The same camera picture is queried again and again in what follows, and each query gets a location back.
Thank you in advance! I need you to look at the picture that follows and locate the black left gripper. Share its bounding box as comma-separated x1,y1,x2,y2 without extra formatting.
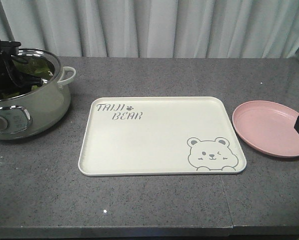
0,39,43,94

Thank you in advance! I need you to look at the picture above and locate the green lettuce leaf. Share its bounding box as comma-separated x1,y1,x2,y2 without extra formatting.
0,56,55,100

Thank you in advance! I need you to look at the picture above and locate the pink round plate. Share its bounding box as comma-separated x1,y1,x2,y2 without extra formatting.
232,100,299,158

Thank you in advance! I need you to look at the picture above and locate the cream bear serving tray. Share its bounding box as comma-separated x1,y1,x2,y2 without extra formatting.
78,96,247,176

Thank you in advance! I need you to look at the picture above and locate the pale green electric pot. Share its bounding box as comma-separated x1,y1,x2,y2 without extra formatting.
0,48,76,140

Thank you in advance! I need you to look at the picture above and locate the white pleated curtain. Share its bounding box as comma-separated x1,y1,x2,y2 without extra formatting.
0,0,299,58

